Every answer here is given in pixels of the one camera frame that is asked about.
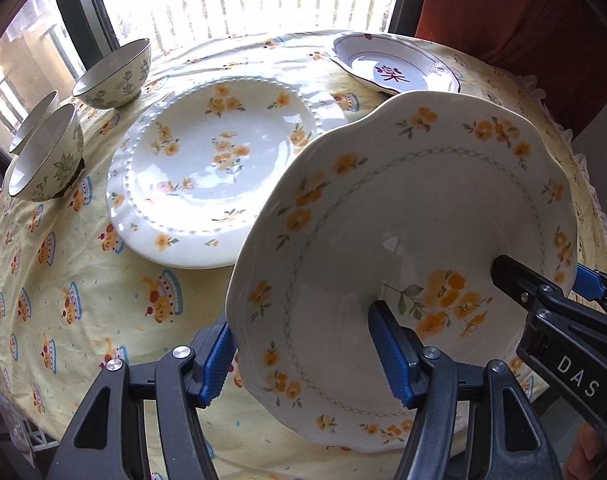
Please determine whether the scalloped yellow flower plate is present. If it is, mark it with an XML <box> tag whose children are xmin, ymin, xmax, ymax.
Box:
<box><xmin>226</xmin><ymin>91</ymin><xmax>577</xmax><ymax>452</ymax></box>

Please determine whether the beaded rim floral plate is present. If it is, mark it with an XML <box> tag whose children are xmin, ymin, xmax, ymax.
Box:
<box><xmin>106</xmin><ymin>76</ymin><xmax>346</xmax><ymax>270</ymax></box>

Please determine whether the red character white plate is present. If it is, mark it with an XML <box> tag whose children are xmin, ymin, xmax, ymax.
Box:
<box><xmin>328</xmin><ymin>32</ymin><xmax>461</xmax><ymax>96</ymax></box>

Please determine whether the floral ceramic bowl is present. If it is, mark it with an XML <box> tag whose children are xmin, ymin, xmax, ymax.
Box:
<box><xmin>8</xmin><ymin>104</ymin><xmax>84</xmax><ymax>202</ymax></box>

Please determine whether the person's hand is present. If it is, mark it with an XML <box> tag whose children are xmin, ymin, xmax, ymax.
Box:
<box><xmin>563</xmin><ymin>422</ymin><xmax>604</xmax><ymax>480</ymax></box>

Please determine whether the yellow cake print tablecloth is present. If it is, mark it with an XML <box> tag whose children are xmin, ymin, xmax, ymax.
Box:
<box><xmin>0</xmin><ymin>30</ymin><xmax>607</xmax><ymax>479</ymax></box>

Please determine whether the red curtain right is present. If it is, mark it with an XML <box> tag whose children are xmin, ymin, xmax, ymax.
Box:
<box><xmin>416</xmin><ymin>0</ymin><xmax>607</xmax><ymax>134</ymax></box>

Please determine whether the black window frame post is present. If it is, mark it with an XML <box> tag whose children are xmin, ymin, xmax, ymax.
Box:
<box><xmin>56</xmin><ymin>0</ymin><xmax>119</xmax><ymax>70</ymax></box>

